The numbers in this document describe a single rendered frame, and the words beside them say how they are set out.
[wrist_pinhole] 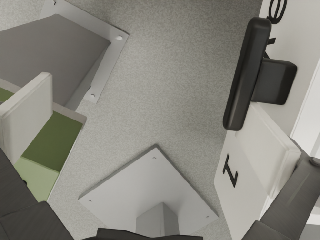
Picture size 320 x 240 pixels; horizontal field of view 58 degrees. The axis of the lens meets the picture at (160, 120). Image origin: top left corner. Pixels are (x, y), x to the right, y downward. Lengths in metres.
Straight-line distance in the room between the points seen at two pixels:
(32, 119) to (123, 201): 1.22
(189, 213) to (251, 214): 1.20
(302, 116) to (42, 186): 0.22
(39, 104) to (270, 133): 0.13
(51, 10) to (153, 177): 0.77
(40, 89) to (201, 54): 0.98
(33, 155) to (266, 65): 0.21
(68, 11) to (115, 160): 0.63
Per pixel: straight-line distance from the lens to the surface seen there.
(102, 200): 1.39
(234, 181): 0.28
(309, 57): 0.19
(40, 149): 0.30
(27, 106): 0.17
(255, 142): 0.18
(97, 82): 1.14
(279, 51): 0.23
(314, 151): 0.32
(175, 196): 1.37
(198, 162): 1.31
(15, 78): 0.53
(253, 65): 0.19
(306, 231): 0.81
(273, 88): 0.20
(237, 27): 1.14
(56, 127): 0.34
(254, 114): 0.19
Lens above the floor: 1.08
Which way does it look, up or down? 65 degrees down
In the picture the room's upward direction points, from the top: 175 degrees clockwise
